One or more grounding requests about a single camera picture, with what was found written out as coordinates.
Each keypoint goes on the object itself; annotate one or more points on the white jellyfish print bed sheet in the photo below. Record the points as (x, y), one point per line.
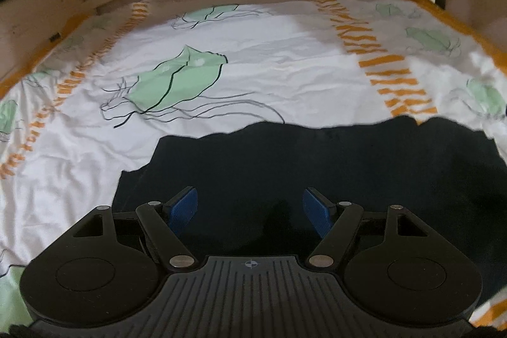
(277, 45)

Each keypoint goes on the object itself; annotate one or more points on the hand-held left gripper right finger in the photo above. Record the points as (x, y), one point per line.
(317, 211)

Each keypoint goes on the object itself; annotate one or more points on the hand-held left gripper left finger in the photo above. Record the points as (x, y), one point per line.
(182, 211)

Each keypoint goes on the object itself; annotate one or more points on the black garment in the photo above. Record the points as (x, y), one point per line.
(277, 163)

